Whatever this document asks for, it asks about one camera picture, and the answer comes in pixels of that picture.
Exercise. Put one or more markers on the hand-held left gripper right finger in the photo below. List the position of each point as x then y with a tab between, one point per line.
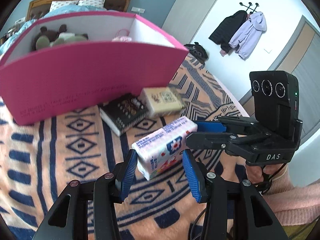
192	177

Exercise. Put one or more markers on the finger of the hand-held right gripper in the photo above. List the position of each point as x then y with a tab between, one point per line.
207	141
212	127

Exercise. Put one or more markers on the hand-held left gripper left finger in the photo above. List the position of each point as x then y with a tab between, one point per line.
128	175

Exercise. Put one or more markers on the pink white tissue pack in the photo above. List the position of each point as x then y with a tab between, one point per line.
162	147

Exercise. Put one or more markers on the beige carton box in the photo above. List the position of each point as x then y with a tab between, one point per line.
160	100

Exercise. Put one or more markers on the black carton box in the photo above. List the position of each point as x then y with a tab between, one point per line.
125	115

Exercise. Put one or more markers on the pink cardboard box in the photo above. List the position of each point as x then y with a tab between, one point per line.
87	70

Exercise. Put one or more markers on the pink pouch with loop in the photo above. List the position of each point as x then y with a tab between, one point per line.
122	38

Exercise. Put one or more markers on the green frog plush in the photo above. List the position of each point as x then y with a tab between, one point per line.
72	40

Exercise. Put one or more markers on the brown plush toy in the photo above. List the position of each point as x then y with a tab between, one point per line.
53	33

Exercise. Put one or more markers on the person's right hand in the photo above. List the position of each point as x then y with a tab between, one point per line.
255	173

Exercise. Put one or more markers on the beige door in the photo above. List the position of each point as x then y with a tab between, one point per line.
305	52

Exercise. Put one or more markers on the pile of dark clothes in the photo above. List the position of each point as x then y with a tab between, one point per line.
197	51

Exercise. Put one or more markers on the lilac jacket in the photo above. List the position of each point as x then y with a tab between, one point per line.
247	32

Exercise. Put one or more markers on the black jacket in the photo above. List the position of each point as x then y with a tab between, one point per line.
227	30

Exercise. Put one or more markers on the beige wardrobe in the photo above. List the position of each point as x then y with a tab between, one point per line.
192	10

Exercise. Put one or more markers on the white spotted pillow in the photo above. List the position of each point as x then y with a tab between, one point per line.
62	5
91	2

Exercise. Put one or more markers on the light blue duvet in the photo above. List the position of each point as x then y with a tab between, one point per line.
15	30

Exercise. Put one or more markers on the black wall coat hook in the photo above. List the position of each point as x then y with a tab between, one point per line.
250	6

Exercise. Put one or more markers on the white wall switch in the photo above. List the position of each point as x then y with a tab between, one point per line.
20	20
138	10

